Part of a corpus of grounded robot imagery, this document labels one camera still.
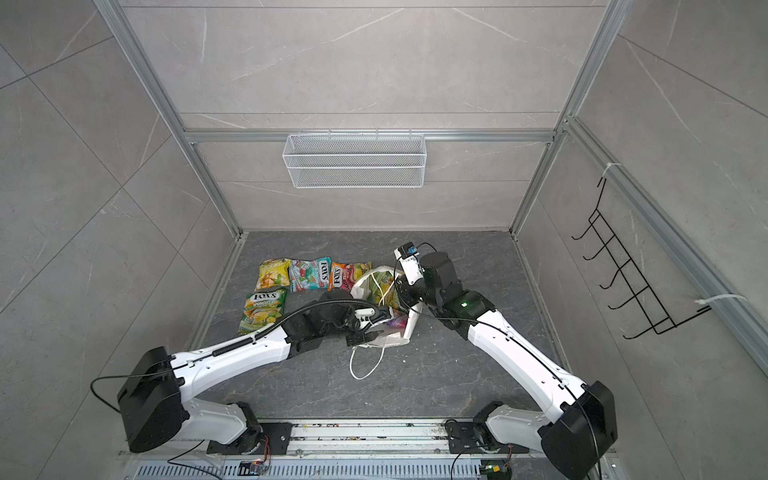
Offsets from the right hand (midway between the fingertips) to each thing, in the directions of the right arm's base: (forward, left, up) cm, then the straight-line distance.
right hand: (401, 278), depth 76 cm
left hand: (-6, +5, -8) cm, 11 cm away
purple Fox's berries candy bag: (-5, 0, -15) cm, 16 cm away
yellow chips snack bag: (+16, +43, -19) cm, 50 cm away
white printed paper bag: (-11, +4, -10) cm, 15 cm away
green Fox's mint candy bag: (+17, +32, -21) cm, 41 cm away
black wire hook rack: (-11, -53, +6) cm, 55 cm away
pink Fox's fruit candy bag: (+15, +20, -20) cm, 32 cm away
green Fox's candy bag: (+8, +5, -18) cm, 21 cm away
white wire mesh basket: (+46, +14, +6) cm, 48 cm away
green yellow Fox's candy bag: (+4, +45, -21) cm, 49 cm away
